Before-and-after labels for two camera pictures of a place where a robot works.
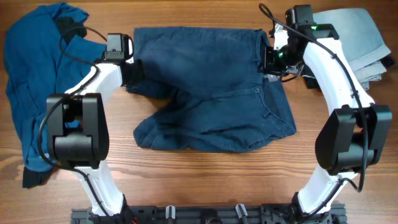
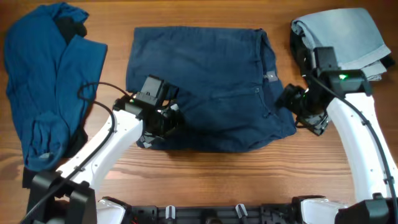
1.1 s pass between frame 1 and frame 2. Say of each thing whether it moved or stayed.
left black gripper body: moved
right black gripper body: moved
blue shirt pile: stayed
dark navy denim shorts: stayed
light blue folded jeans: stayed
